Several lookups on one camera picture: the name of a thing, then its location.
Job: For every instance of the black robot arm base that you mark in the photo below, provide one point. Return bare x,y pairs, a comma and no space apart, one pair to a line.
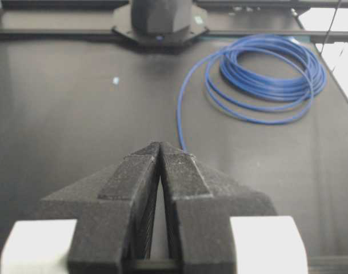
160,23

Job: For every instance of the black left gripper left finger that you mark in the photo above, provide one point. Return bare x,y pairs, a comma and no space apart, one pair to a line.
114,209

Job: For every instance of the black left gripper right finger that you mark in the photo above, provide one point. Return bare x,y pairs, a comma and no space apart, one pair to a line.
199,202

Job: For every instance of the black aluminium frame rail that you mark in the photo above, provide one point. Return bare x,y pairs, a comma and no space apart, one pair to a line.
111,21

